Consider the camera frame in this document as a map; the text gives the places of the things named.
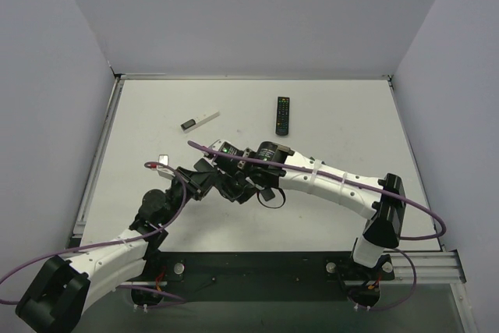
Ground black battery cover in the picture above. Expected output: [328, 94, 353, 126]
[260, 189, 275, 202]

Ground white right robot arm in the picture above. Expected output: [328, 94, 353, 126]
[209, 140, 406, 268]

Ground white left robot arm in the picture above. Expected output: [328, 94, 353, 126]
[15, 160, 219, 332]

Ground white remote with display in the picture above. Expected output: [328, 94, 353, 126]
[180, 111, 220, 133]

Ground black remote coloured buttons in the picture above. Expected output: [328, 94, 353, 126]
[275, 97, 290, 136]

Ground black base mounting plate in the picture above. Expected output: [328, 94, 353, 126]
[131, 251, 395, 306]

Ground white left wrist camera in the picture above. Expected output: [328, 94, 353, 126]
[156, 154, 175, 180]

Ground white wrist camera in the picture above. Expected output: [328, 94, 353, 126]
[208, 140, 227, 159]
[156, 154, 175, 180]

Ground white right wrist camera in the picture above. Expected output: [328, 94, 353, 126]
[208, 140, 227, 159]

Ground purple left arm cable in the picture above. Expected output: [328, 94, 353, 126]
[0, 160, 188, 306]

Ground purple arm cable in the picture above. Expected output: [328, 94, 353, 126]
[187, 140, 448, 313]
[0, 160, 188, 306]

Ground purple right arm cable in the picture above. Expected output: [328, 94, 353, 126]
[187, 140, 448, 313]

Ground aluminium front frame rail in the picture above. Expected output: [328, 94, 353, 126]
[127, 250, 466, 284]

